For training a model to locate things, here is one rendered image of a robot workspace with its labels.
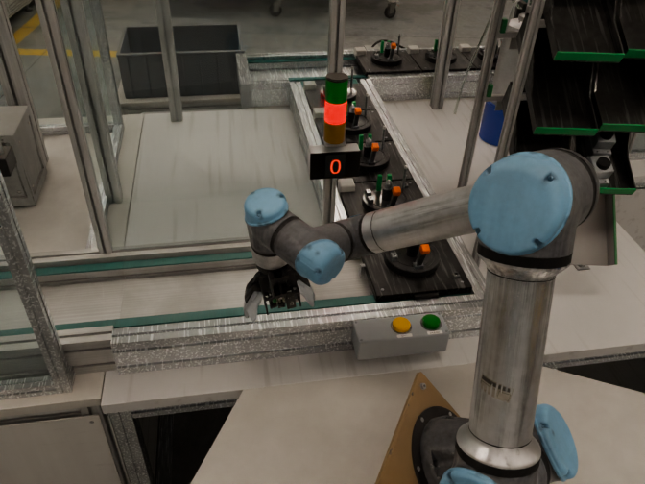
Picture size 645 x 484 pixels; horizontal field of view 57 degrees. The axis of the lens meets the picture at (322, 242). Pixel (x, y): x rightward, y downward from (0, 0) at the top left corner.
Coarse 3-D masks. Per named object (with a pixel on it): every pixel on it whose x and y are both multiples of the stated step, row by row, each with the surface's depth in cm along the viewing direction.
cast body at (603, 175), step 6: (594, 156) 136; (600, 156) 136; (606, 156) 136; (594, 162) 135; (600, 162) 134; (606, 162) 134; (594, 168) 134; (600, 168) 134; (606, 168) 133; (612, 168) 134; (600, 174) 134; (606, 174) 135; (600, 180) 136; (606, 180) 136; (600, 186) 137; (606, 186) 137
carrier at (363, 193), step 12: (348, 180) 177; (408, 180) 182; (348, 192) 176; (360, 192) 176; (372, 192) 172; (384, 192) 168; (408, 192) 177; (420, 192) 177; (348, 204) 171; (360, 204) 171; (372, 204) 168; (384, 204) 168; (396, 204) 168; (348, 216) 166
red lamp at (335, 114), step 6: (324, 102) 134; (324, 108) 135; (330, 108) 133; (336, 108) 133; (342, 108) 133; (324, 114) 136; (330, 114) 134; (336, 114) 134; (342, 114) 134; (324, 120) 136; (330, 120) 135; (336, 120) 134; (342, 120) 135
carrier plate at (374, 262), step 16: (368, 256) 152; (448, 256) 153; (368, 272) 148; (384, 272) 148; (448, 272) 148; (464, 272) 148; (384, 288) 143; (400, 288) 143; (416, 288) 143; (432, 288) 143; (448, 288) 143; (464, 288) 144
